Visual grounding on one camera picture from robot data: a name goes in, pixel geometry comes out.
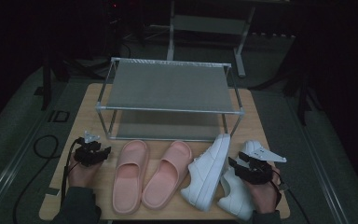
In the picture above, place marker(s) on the person's right hand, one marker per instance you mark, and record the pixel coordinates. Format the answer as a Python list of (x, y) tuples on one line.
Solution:
[(264, 196)]

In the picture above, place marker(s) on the person's left hand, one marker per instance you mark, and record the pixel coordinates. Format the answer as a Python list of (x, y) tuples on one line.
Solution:
[(82, 175)]

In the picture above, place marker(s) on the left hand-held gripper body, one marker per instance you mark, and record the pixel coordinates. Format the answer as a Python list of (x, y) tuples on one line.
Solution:
[(85, 155)]

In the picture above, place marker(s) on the white metal stand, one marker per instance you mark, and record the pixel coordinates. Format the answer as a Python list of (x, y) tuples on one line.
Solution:
[(209, 25)]

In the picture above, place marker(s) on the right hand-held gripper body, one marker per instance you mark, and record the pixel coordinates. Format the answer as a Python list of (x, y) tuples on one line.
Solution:
[(259, 172)]

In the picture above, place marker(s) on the black tripod stand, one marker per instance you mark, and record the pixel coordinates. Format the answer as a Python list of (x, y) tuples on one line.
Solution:
[(303, 99), (46, 84)]

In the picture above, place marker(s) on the pink slipper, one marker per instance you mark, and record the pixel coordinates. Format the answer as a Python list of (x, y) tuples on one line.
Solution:
[(130, 180), (167, 177)]

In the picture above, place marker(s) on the white sneaker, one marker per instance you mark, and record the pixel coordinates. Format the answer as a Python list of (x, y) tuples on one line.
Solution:
[(206, 174), (234, 199)]

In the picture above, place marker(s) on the grey metal shoe rack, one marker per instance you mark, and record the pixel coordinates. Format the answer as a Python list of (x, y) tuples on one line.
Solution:
[(167, 85)]

